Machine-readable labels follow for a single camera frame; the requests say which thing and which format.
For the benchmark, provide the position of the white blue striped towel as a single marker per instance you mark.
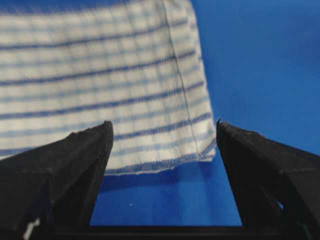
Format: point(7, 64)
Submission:
point(137, 64)

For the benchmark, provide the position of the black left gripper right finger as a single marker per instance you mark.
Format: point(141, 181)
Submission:
point(276, 187)

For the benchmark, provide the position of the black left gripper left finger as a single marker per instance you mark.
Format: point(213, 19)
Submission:
point(54, 185)

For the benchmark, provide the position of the blue table cloth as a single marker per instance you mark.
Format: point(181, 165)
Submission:
point(262, 64)

